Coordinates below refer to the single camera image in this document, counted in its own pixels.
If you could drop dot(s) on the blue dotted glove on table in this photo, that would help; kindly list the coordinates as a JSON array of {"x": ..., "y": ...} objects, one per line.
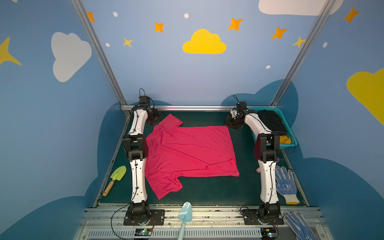
[{"x": 286, "y": 186}]

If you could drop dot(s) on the green circuit board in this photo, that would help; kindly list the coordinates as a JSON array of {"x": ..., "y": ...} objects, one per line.
[
  {"x": 268, "y": 234},
  {"x": 143, "y": 233}
]

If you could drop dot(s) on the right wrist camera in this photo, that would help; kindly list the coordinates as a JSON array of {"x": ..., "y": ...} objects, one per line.
[{"x": 234, "y": 113}]

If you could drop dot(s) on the aluminium frame left post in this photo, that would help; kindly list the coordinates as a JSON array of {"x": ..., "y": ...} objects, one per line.
[{"x": 87, "y": 24}]

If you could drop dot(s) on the aluminium frame post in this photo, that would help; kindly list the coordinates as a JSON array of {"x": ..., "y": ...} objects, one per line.
[
  {"x": 87, "y": 24},
  {"x": 304, "y": 50}
]

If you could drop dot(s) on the blue dotted glove on rail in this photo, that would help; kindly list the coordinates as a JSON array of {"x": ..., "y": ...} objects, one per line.
[{"x": 299, "y": 226}]

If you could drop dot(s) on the yellow t-shirt in basket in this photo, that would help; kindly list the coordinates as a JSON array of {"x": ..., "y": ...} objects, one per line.
[{"x": 285, "y": 140}]

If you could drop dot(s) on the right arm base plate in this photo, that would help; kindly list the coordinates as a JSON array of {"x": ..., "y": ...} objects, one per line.
[{"x": 252, "y": 217}]

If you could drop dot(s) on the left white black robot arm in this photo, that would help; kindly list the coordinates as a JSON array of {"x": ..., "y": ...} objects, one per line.
[{"x": 136, "y": 150}]

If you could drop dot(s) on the light blue toy shovel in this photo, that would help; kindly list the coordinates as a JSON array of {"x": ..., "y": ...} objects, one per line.
[{"x": 185, "y": 215}]

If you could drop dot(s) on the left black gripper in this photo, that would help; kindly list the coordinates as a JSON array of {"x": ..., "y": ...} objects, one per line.
[{"x": 154, "y": 116}]

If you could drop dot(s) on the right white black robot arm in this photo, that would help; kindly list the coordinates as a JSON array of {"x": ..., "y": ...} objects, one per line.
[{"x": 266, "y": 153}]

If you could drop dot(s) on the aluminium frame back bar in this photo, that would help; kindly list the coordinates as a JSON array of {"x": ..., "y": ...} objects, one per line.
[{"x": 195, "y": 108}]

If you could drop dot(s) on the right green circuit board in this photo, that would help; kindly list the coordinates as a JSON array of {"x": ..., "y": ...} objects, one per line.
[{"x": 268, "y": 234}]

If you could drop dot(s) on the green toy spatula wooden handle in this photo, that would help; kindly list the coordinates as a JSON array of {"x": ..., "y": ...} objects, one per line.
[{"x": 117, "y": 175}]

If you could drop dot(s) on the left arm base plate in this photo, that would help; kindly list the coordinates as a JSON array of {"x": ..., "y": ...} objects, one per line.
[{"x": 157, "y": 217}]

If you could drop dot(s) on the black t-shirt in basket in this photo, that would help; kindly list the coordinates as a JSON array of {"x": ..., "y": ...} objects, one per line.
[{"x": 273, "y": 121}]

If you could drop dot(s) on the magenta pink t-shirt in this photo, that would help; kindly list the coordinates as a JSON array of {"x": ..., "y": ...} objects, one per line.
[{"x": 194, "y": 152}]

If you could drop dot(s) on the aluminium frame right post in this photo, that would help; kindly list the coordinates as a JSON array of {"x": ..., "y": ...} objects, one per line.
[{"x": 304, "y": 50}]

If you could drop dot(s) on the left green circuit board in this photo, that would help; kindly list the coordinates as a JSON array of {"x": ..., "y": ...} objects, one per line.
[{"x": 143, "y": 233}]

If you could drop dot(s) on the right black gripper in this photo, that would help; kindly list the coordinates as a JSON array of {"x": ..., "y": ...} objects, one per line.
[{"x": 233, "y": 122}]

